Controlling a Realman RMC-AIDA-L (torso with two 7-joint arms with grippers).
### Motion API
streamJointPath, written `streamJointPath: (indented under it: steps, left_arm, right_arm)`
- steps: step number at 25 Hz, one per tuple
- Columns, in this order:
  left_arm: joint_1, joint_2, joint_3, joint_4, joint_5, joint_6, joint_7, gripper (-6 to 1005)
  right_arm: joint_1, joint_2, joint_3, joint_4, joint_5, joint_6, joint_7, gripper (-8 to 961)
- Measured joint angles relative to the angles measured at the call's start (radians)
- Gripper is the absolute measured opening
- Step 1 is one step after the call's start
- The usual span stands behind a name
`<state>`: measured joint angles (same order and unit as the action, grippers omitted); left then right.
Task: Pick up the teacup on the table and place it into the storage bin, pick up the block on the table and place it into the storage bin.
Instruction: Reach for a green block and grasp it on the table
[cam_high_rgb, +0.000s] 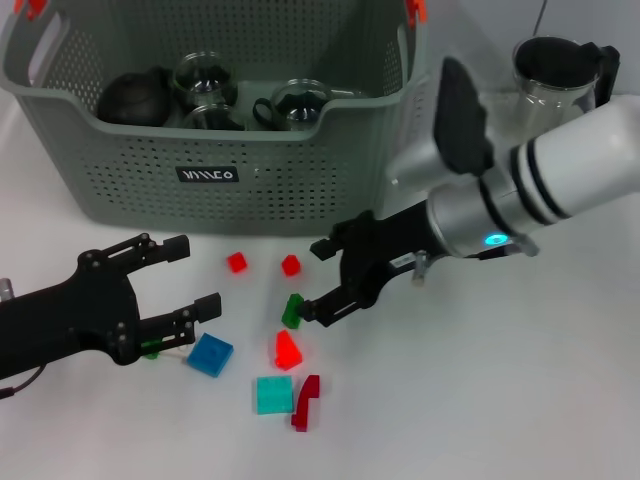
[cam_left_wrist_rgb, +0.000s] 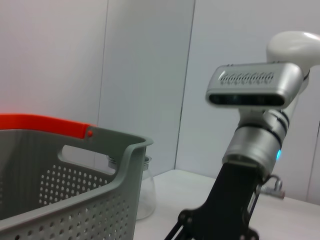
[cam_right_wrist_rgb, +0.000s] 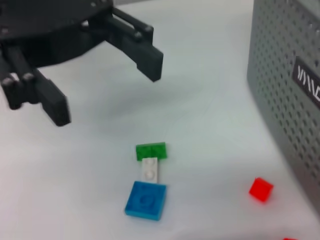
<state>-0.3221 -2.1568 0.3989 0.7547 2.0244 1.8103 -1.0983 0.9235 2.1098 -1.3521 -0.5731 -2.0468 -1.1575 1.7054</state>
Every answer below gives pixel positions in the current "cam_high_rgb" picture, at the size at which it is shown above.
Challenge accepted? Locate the red sloped toy brick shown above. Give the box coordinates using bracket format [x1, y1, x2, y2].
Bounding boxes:
[274, 328, 304, 371]

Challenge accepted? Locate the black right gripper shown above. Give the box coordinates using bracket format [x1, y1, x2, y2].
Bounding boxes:
[298, 202, 441, 329]

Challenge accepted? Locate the right arm metal cable connector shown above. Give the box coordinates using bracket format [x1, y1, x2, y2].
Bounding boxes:
[412, 251, 432, 287]

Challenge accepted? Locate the dark red arch brick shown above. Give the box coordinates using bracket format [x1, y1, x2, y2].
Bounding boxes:
[290, 373, 321, 432]

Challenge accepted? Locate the left arm grey cable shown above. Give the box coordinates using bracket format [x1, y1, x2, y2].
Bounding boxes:
[0, 364, 49, 399]

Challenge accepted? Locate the glass pitcher with black lid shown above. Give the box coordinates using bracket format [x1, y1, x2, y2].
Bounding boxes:
[512, 35, 622, 131]

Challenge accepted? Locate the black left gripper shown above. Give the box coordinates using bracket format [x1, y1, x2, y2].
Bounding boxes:
[0, 232, 223, 381]

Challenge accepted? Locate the blue flat toy plate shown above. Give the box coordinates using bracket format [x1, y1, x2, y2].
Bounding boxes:
[186, 332, 235, 379]

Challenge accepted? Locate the teal flat toy plate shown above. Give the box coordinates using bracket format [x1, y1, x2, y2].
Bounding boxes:
[255, 375, 294, 416]

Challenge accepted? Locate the grey-green perforated storage bin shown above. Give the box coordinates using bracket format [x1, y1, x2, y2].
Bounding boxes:
[0, 0, 436, 236]

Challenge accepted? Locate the glass teacup with black base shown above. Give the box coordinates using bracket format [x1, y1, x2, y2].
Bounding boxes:
[172, 52, 240, 114]
[182, 103, 246, 132]
[253, 78, 334, 132]

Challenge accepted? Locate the dark clay teapot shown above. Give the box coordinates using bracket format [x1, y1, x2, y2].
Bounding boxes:
[96, 67, 174, 126]

